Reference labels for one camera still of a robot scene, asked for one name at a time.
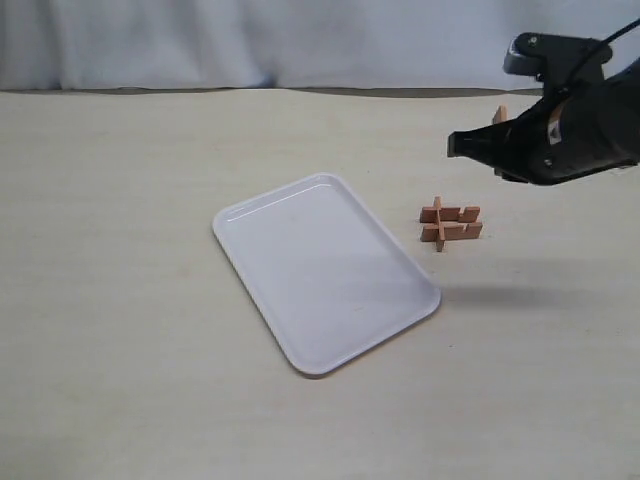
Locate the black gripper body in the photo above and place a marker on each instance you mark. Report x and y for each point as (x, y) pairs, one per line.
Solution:
(592, 130)

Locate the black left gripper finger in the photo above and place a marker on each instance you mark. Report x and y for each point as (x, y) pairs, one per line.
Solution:
(487, 145)

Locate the notched brown wooden piece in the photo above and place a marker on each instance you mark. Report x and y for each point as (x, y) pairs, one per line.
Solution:
(500, 115)
(452, 231)
(468, 214)
(440, 235)

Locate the white backdrop cloth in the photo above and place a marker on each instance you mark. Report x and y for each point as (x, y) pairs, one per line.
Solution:
(82, 45)

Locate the white plastic tray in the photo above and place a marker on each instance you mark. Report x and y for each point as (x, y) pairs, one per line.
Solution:
(329, 279)

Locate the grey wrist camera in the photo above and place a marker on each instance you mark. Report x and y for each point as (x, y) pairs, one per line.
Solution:
(557, 62)

